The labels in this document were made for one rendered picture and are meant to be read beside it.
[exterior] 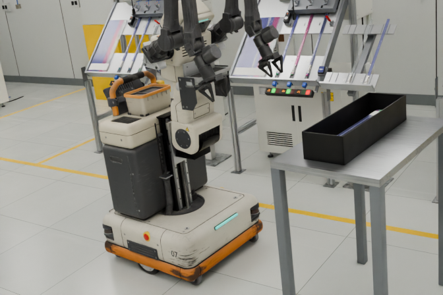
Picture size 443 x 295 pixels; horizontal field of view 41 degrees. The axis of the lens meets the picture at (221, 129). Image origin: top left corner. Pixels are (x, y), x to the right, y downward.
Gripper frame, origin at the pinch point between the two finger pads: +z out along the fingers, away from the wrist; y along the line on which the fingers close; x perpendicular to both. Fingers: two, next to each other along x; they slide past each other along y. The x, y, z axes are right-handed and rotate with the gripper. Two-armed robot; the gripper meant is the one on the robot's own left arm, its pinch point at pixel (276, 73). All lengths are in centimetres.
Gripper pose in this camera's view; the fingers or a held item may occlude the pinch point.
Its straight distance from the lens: 283.6
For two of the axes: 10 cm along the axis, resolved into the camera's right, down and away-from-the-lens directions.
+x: -6.4, 3.2, 7.0
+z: 4.5, 8.9, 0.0
